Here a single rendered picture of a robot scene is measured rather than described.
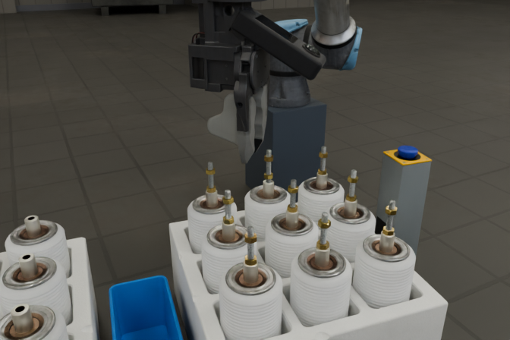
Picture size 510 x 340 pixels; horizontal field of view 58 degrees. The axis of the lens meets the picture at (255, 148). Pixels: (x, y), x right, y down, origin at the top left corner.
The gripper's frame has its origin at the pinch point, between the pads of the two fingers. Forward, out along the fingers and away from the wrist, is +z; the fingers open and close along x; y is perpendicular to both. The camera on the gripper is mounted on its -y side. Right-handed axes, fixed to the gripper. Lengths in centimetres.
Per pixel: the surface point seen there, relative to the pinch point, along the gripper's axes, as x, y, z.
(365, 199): -77, -11, 46
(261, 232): -21.1, 5.7, 27.2
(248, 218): -22.3, 8.8, 25.4
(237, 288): 3.0, 1.8, 20.9
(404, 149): -39.0, -19.3, 13.4
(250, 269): 1.1, 0.3, 18.7
